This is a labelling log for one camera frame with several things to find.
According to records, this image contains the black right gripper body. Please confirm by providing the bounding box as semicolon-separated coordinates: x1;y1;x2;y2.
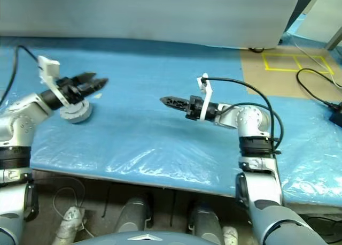
185;95;205;121

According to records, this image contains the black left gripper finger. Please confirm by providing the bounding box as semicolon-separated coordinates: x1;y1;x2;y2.
85;78;110;94
74;72;97;86

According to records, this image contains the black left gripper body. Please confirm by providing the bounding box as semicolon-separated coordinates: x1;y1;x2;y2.
55;77;84;105

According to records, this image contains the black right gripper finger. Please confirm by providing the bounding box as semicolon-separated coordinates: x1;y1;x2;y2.
159;96;191;105
161;102;191;113

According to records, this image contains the silver motor rotor disc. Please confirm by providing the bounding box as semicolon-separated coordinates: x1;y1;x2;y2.
59;99;90;120

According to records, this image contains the large white board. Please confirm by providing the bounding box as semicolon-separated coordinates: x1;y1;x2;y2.
0;0;305;49

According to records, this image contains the brown cardboard sheet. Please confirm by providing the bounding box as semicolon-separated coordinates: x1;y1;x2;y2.
240;48;342;98

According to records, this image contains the yellow tape outline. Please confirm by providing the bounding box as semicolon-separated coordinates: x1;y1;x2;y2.
261;53;335;74

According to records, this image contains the grey right robot leg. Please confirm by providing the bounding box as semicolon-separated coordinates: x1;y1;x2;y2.
188;202;224;245

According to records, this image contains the grey robot leg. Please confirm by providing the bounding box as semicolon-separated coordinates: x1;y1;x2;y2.
188;202;224;245
116;196;154;234

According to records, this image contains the grey left robot leg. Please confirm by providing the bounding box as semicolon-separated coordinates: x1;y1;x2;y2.
116;196;154;234

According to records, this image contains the white right robot foot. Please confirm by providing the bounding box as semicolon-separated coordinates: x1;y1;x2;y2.
221;225;240;245

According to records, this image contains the white robot foot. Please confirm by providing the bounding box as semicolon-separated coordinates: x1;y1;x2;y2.
221;225;240;245
55;206;86;245

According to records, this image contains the white left robot foot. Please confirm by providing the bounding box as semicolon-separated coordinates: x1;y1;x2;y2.
55;206;86;245

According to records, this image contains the grey robot torso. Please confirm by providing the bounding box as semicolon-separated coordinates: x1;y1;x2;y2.
76;230;204;245

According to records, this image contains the black power adapter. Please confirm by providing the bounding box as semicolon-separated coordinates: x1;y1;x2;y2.
328;102;342;128

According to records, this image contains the white panel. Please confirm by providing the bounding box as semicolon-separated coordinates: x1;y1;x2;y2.
296;0;342;45

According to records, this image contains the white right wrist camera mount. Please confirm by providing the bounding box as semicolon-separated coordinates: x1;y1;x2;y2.
197;73;214;121

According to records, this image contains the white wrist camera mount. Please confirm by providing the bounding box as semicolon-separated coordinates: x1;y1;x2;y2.
37;55;70;108
197;73;214;121

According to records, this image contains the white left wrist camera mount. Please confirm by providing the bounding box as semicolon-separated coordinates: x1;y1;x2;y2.
37;55;70;108

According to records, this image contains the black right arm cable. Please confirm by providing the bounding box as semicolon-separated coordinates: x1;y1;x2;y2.
200;76;285;156

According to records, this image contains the thin white wire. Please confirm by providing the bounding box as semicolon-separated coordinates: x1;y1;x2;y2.
52;186;89;238

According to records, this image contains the black power cable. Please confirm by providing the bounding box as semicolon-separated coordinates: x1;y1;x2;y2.
296;68;342;109

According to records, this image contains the thin white cable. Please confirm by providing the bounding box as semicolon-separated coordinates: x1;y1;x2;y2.
293;40;342;89

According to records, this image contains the grey metal post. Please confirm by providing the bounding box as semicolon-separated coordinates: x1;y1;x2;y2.
325;25;342;51

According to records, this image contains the black floor cable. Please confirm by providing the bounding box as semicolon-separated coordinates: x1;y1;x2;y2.
301;212;342;238

